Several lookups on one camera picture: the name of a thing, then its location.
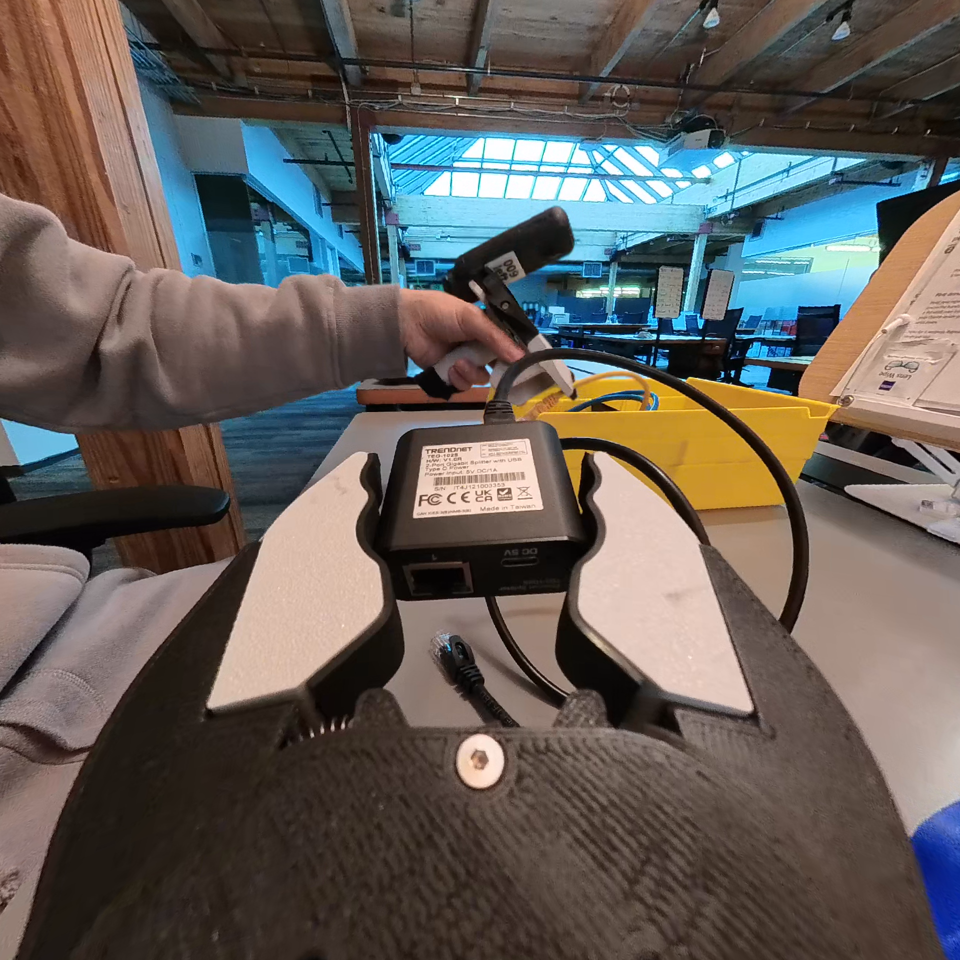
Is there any person's grey hoodie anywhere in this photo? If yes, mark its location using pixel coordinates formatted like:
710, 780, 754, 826
0, 543, 260, 960

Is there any wooden post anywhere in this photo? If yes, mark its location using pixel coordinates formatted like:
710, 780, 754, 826
0, 0, 249, 575

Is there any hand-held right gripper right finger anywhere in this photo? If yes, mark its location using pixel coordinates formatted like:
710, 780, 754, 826
555, 452, 756, 727

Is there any grey desk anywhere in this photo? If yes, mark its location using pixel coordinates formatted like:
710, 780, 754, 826
258, 408, 960, 837

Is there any blue plastic bin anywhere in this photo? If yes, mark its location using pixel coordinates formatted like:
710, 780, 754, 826
909, 801, 960, 960

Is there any yellow plastic bin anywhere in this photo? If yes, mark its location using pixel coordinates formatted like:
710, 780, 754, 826
487, 375, 840, 513

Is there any person's left hand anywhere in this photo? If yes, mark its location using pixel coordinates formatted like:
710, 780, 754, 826
397, 288, 526, 391

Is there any black chair armrest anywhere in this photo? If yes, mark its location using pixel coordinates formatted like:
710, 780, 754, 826
0, 465, 232, 560

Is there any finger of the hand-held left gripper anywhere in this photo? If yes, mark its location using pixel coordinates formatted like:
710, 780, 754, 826
525, 333, 579, 399
491, 363, 560, 417

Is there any blue network cable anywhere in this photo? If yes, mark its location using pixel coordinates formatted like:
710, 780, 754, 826
570, 390, 661, 414

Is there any black monitor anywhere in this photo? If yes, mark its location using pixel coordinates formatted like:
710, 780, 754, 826
876, 180, 960, 264

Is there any white stand base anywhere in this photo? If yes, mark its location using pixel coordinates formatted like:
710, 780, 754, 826
846, 438, 960, 545

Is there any black network splitter box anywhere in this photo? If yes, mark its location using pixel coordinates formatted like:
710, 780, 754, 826
373, 421, 588, 601

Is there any ceiling projector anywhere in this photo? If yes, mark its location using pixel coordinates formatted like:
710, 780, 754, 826
678, 112, 729, 151

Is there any black network cable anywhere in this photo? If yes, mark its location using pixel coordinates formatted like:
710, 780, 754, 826
427, 347, 811, 730

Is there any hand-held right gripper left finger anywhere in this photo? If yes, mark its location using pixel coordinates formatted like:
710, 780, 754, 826
204, 452, 406, 717

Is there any wooden document board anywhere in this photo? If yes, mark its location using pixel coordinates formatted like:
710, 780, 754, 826
798, 191, 960, 455

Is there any yellow network cable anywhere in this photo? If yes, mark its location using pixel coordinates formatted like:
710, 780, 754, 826
517, 371, 654, 421

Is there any brown wooden table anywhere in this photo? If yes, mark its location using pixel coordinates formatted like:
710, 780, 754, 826
357, 377, 492, 411

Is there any white instruction sheet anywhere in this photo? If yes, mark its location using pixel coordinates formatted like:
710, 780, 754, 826
832, 232, 960, 414

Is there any person's left forearm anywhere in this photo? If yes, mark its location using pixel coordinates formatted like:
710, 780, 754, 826
0, 193, 410, 435

